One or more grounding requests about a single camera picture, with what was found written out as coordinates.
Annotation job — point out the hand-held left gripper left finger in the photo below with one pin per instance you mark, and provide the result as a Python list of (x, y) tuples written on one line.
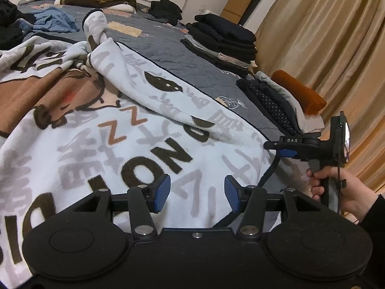
[(162, 193)]

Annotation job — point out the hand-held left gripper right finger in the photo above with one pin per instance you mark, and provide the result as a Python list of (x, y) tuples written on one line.
[(233, 195)]

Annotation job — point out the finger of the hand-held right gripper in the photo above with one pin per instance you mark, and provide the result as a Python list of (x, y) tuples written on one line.
[(288, 149)]

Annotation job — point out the printed white towel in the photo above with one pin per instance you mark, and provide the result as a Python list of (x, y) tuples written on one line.
[(135, 162)]

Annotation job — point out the person's right forearm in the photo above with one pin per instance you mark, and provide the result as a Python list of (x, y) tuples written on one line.
[(376, 225)]

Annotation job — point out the person's right hand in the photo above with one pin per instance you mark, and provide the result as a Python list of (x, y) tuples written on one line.
[(355, 192)]

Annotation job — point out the dark dotted folded garment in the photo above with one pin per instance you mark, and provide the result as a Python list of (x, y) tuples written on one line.
[(270, 102)]

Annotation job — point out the folded clothes with orange roll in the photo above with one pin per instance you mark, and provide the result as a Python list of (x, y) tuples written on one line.
[(288, 93)]

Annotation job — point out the orange rolled cloth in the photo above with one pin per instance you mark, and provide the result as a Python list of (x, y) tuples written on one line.
[(300, 93)]

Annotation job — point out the beige curtain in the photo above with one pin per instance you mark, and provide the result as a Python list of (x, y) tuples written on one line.
[(331, 36)]

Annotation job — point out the stack of black folded clothes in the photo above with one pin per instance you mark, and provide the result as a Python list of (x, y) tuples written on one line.
[(222, 36)]

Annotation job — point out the grey quilted bedspread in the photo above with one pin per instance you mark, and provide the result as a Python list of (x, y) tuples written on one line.
[(168, 48)]

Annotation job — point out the dark flat panel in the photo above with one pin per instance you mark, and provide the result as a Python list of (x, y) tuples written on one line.
[(258, 0)]

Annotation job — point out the crumpled black garment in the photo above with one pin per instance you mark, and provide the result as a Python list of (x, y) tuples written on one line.
[(165, 10)]

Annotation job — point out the white folded cloth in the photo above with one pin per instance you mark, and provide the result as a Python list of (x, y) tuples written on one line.
[(124, 7)]

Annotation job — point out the crumpled blue garment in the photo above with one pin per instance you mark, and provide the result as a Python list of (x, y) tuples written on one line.
[(54, 21)]

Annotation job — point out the blue denim garment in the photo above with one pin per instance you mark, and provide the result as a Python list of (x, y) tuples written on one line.
[(24, 24)]

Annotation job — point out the pile of black clothes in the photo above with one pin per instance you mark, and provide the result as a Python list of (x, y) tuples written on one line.
[(9, 15)]

